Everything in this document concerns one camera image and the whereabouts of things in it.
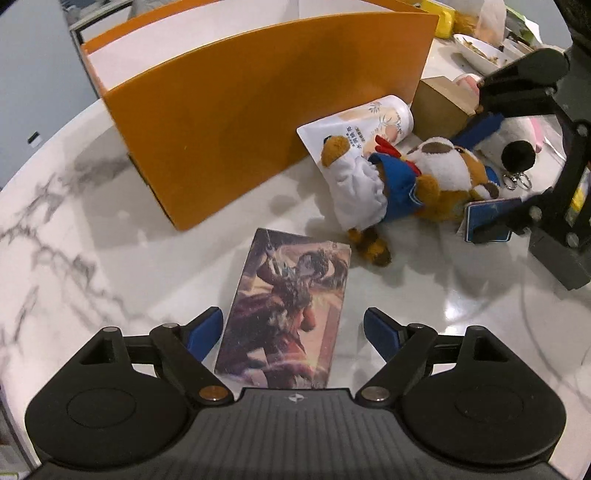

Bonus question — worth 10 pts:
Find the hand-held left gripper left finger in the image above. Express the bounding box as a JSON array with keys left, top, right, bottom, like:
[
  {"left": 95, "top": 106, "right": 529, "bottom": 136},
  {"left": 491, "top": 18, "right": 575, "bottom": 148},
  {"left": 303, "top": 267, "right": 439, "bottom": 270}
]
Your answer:
[{"left": 76, "top": 307, "right": 234, "bottom": 408}]

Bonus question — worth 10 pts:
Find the black pom-pom keychain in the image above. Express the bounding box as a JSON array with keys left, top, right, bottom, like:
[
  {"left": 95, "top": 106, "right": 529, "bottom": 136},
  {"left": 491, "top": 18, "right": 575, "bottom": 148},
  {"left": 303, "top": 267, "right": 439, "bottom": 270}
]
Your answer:
[{"left": 502, "top": 141, "right": 536, "bottom": 191}]

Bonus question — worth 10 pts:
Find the white bowl of snack sticks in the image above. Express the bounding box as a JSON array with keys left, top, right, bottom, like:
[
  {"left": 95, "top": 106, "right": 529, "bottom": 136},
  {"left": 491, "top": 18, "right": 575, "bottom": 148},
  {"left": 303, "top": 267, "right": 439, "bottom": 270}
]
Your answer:
[{"left": 452, "top": 33, "right": 527, "bottom": 77}]

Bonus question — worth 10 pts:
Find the brown white plush dog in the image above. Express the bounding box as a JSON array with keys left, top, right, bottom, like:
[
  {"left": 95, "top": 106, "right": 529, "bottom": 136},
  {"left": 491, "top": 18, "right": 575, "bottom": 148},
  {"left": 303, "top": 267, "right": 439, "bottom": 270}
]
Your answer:
[{"left": 321, "top": 134, "right": 502, "bottom": 268}]

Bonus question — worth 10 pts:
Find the illustrated card box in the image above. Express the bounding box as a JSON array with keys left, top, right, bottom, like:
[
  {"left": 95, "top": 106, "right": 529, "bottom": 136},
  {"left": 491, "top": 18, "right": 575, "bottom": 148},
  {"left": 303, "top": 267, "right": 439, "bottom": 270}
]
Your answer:
[{"left": 213, "top": 227, "right": 352, "bottom": 389}]

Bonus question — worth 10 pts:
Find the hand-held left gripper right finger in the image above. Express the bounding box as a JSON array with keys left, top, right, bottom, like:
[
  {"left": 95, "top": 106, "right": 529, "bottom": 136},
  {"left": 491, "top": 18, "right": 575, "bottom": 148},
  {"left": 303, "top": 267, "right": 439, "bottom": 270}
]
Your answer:
[{"left": 353, "top": 307, "right": 513, "bottom": 408}]

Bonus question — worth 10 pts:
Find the small brown cardboard box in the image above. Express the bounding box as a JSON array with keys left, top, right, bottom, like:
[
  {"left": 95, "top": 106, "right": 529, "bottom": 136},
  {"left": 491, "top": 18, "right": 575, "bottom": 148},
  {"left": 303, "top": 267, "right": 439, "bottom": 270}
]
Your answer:
[{"left": 413, "top": 76, "right": 478, "bottom": 139}]

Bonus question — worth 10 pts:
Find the pink striped white plush toy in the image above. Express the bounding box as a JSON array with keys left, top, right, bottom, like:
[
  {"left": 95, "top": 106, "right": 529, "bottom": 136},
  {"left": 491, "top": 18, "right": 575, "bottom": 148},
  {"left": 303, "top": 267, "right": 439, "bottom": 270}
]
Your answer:
[{"left": 455, "top": 73, "right": 532, "bottom": 160}]

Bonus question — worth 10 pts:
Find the orange cardboard box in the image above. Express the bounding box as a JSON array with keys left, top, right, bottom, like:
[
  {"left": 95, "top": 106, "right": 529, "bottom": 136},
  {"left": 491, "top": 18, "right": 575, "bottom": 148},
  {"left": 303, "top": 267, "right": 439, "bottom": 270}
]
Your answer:
[{"left": 79, "top": 0, "right": 440, "bottom": 232}]

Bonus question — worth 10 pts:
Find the yellow mug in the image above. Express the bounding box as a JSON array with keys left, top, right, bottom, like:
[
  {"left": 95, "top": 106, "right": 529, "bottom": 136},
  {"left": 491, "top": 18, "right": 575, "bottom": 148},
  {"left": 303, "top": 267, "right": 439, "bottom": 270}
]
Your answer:
[{"left": 434, "top": 0, "right": 456, "bottom": 40}]

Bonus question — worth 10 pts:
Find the plastic bag of snacks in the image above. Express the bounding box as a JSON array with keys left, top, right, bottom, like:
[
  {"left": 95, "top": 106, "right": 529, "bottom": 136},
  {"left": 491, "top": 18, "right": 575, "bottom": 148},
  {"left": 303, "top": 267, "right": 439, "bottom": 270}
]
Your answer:
[{"left": 473, "top": 0, "right": 509, "bottom": 44}]

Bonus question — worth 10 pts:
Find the white lotion tube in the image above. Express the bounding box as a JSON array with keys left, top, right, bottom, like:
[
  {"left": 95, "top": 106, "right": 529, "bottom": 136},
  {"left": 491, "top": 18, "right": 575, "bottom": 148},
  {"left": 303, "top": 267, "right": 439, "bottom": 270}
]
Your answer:
[{"left": 296, "top": 95, "right": 414, "bottom": 162}]

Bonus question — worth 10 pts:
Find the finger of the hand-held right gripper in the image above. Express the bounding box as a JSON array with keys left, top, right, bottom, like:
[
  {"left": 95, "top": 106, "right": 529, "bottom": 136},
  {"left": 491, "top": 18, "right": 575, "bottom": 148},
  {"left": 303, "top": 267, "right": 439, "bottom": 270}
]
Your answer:
[
  {"left": 464, "top": 187, "right": 561, "bottom": 243},
  {"left": 450, "top": 48, "right": 570, "bottom": 149}
]

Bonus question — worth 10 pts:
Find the green snack packet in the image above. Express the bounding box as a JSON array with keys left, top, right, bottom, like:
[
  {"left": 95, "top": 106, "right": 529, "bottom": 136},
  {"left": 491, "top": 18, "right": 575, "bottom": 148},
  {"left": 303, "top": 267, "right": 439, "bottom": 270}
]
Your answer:
[{"left": 505, "top": 4, "right": 543, "bottom": 47}]

